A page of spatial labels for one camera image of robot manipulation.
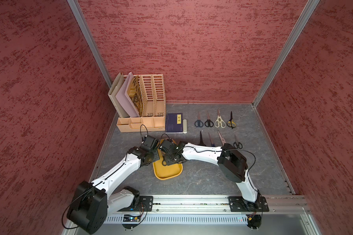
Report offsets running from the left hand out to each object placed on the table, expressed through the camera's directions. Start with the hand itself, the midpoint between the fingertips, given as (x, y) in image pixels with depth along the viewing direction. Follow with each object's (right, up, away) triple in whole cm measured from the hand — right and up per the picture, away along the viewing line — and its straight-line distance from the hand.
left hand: (153, 159), depth 85 cm
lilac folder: (-19, +31, +10) cm, 38 cm away
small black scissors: (+55, +6, +13) cm, 57 cm away
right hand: (+11, -3, +4) cm, 11 cm away
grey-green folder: (-24, +39, 0) cm, 46 cm away
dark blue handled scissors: (+30, +21, +25) cm, 44 cm away
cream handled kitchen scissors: (+47, +21, +25) cm, 57 cm away
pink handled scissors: (+45, +9, +13) cm, 48 cm away
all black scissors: (+30, +9, +13) cm, 34 cm away
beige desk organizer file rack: (-6, +48, +25) cm, 54 cm away
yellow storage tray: (+9, -7, -3) cm, 11 cm away
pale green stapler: (+19, +19, +19) cm, 33 cm away
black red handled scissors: (+38, +21, +25) cm, 50 cm away
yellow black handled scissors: (+55, +20, +23) cm, 63 cm away
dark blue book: (+11, +21, +22) cm, 32 cm away
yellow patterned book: (-16, +42, +15) cm, 48 cm away
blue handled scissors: (+38, +6, +13) cm, 41 cm away
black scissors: (+6, -1, +2) cm, 6 cm away
